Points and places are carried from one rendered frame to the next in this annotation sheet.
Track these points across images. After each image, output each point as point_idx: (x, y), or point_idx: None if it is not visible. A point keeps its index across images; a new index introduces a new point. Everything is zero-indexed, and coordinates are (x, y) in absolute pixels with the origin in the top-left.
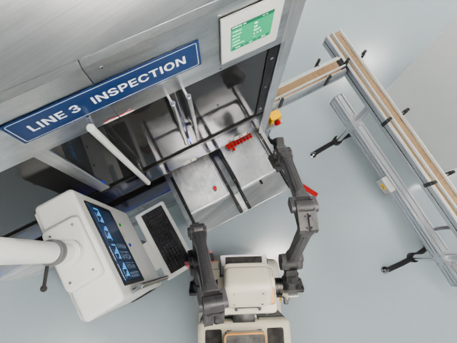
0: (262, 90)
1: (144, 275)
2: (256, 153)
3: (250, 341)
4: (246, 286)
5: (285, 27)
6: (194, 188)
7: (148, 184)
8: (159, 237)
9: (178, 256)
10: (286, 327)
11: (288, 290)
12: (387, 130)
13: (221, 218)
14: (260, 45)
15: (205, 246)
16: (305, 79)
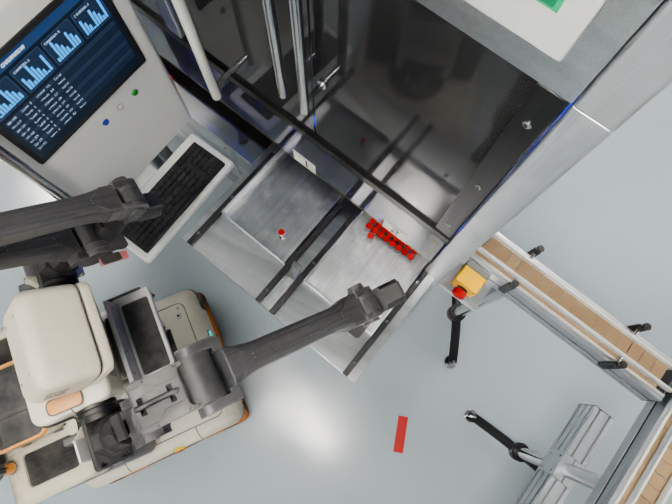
0: (470, 190)
1: (58, 166)
2: (384, 282)
3: (24, 409)
4: (30, 333)
5: (613, 62)
6: (270, 199)
7: (212, 97)
8: (168, 183)
9: (145, 227)
10: (82, 471)
11: (87, 437)
12: None
13: (233, 269)
14: (514, 25)
15: (75, 211)
16: (586, 316)
